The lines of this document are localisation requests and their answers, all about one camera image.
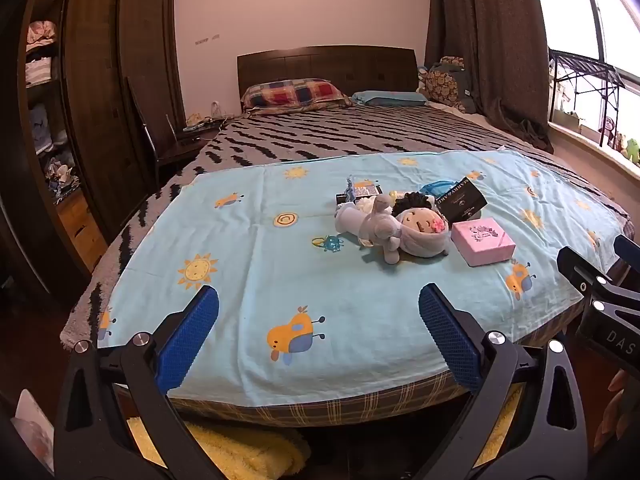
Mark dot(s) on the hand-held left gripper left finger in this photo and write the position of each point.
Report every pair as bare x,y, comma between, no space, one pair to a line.
187,340

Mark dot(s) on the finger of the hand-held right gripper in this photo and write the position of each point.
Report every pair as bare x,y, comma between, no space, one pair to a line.
629,250
580,270

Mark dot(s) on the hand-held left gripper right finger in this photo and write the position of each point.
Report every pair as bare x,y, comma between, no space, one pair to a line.
450,340

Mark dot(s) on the pink box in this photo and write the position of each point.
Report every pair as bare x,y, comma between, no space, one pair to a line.
482,242

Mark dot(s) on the grey hooded plush doll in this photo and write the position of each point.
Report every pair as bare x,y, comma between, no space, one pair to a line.
380,230

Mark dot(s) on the black box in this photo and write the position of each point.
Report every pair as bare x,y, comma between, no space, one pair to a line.
462,202

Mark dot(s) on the clear plastic box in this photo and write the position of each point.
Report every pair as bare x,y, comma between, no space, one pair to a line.
369,190

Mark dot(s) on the blue white cloth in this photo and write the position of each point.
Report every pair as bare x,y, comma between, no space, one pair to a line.
351,187

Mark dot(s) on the person's right hand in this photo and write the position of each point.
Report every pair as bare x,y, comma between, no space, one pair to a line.
620,420

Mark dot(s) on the green plush toy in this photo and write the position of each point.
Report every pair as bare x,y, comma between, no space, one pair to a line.
633,151

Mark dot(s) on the dark red plush toy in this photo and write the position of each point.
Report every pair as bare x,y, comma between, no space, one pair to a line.
608,132

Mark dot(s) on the yellow fluffy mat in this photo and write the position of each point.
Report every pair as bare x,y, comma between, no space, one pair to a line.
240,452

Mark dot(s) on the bed with plaid mattress cover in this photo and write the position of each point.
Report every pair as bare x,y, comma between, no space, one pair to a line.
300,410

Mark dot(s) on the light blue printed sheet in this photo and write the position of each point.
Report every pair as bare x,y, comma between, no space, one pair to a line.
300,270

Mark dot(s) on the blue snack packet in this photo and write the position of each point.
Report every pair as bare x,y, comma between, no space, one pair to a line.
436,187

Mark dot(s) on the teal plastic toy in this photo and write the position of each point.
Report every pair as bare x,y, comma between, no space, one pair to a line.
330,244

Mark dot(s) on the black metal rack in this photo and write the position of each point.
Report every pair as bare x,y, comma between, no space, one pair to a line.
585,75

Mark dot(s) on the dark nightstand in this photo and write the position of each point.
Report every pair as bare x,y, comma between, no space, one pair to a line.
187,147

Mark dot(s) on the jumbled clothes pile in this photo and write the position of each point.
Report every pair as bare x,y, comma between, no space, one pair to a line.
60,175

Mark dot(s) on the black folding chair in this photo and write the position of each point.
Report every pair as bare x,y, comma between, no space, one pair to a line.
147,135

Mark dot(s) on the patterned bag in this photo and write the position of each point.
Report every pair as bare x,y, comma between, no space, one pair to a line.
445,85

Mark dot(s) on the teal pillow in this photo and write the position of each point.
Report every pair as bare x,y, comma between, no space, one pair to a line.
390,97

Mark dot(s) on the brown curtain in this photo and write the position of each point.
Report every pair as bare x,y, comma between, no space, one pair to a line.
490,35

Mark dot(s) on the blue folded clothes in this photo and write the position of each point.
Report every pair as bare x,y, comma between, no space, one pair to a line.
47,130

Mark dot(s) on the window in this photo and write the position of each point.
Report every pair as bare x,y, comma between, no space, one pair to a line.
565,5

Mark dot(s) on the dark wooden wardrobe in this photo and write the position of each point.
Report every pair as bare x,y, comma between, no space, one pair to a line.
110,85

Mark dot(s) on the plaid pillow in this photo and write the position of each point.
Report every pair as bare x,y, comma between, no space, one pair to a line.
295,94

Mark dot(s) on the dark wooden headboard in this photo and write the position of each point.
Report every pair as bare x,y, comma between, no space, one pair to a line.
325,65

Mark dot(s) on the white folded clothes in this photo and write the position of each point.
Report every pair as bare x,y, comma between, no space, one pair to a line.
39,72

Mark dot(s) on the pink folded clothes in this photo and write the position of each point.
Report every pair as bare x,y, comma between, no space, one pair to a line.
42,35

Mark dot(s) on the white wall charger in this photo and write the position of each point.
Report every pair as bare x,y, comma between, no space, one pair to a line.
216,109

